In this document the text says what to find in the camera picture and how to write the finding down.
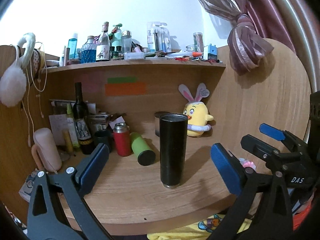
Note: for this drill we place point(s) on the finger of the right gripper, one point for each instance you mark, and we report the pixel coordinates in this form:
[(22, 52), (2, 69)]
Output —
[(272, 132)]

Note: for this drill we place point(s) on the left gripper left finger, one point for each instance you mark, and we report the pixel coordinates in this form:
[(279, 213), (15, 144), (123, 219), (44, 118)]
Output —
[(57, 209)]

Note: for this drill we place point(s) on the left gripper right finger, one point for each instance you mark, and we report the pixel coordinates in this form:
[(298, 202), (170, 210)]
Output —
[(273, 219)]

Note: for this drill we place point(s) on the tall black tumbler cup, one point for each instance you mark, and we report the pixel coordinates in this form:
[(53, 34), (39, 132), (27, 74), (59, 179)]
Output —
[(173, 140)]

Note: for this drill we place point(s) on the green bottle lying down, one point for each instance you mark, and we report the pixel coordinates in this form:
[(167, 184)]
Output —
[(144, 154)]

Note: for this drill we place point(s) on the yellow cartoon cloth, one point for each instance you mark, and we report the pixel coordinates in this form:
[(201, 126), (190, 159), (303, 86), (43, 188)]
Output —
[(198, 230)]

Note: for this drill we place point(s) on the yellow chick plush toy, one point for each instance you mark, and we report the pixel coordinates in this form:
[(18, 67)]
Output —
[(196, 111)]

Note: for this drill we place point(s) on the dark wine bottle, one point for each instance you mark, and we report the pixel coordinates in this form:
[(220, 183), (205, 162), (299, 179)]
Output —
[(80, 113)]

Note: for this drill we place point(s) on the red thermos bottle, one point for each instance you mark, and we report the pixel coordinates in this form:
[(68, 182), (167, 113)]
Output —
[(122, 141)]

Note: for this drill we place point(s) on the blue pencil sharpener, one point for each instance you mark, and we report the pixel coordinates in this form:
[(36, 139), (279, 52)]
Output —
[(210, 52)]

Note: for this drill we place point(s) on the brown ceramic lidded mug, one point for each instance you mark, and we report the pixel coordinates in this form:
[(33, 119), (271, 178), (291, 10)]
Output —
[(157, 116)]

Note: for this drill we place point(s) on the pink sticky note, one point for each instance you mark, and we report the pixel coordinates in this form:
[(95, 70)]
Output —
[(93, 82)]

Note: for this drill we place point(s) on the pink striped curtain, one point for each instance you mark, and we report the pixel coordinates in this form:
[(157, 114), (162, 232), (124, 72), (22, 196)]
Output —
[(254, 21)]

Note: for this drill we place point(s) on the orange sticky note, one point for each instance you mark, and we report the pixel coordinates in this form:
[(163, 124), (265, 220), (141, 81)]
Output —
[(123, 89)]

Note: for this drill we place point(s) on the white fluffy earmuffs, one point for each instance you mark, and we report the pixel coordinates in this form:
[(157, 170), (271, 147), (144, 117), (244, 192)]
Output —
[(14, 80)]

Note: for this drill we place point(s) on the green sticky note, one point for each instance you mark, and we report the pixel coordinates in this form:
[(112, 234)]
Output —
[(126, 79)]

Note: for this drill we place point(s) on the blue liquid glass bottle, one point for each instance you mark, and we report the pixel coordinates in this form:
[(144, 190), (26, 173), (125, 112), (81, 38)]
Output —
[(88, 51)]

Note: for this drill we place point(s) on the teal plastic bottle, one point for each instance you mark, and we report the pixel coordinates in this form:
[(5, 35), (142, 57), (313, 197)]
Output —
[(72, 45)]

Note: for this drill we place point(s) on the clear liquor bottle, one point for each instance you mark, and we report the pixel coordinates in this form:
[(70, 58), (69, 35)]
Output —
[(103, 45)]

